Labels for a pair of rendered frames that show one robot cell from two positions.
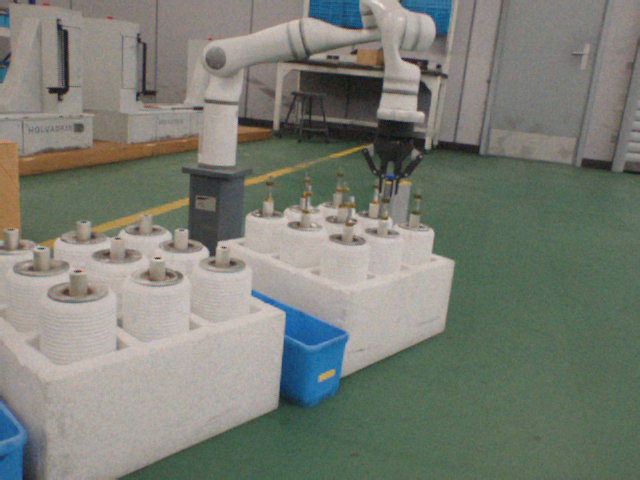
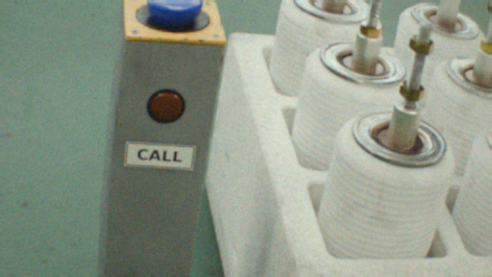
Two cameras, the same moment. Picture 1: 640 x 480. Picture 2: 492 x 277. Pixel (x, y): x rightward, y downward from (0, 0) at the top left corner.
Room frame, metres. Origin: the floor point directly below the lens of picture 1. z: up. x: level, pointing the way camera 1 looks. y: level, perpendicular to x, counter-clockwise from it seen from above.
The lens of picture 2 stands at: (2.08, 0.29, 0.62)
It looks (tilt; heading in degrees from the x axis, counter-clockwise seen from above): 30 degrees down; 216
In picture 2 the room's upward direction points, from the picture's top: 10 degrees clockwise
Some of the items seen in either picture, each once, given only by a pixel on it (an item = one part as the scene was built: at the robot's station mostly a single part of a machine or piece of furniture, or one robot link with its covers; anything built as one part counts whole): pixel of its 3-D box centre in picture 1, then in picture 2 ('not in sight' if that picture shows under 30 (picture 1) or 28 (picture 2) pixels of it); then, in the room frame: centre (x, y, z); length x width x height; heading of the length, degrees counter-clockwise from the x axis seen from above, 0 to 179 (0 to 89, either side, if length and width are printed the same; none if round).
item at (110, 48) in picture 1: (158, 81); not in sight; (4.40, 1.34, 0.45); 1.51 x 0.57 x 0.74; 165
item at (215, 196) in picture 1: (215, 220); not in sight; (1.60, 0.32, 0.15); 0.15 x 0.15 x 0.30; 75
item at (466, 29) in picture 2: (382, 233); (445, 22); (1.22, -0.12, 0.25); 0.08 x 0.08 x 0.01
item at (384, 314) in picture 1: (334, 287); (441, 225); (1.30, -0.03, 0.09); 0.39 x 0.39 x 0.18; 49
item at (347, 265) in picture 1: (342, 283); not in sight; (1.14, -0.04, 0.16); 0.10 x 0.10 x 0.18
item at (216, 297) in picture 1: (219, 317); not in sight; (0.90, 0.16, 0.16); 0.10 x 0.10 x 0.18
